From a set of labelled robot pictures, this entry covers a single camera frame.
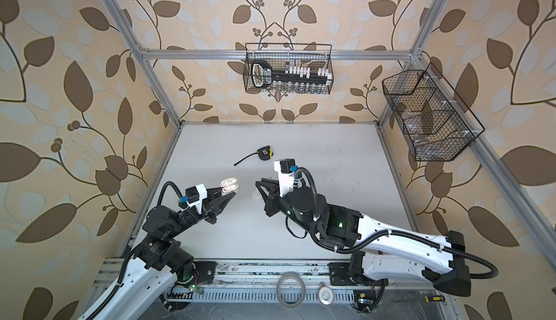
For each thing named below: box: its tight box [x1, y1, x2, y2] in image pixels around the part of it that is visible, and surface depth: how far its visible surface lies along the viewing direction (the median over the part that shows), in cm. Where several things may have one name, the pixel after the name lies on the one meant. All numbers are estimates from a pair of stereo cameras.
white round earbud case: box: [251, 189, 263, 201], surface depth 93 cm
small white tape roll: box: [317, 285, 335, 307], surface depth 70 cm
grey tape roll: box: [275, 271, 307, 309], surface depth 70 cm
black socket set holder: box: [250, 59, 333, 89], surface depth 84 cm
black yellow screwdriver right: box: [424, 295, 446, 304], surface depth 71 cm
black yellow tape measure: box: [233, 145, 274, 166], surface depth 107 cm
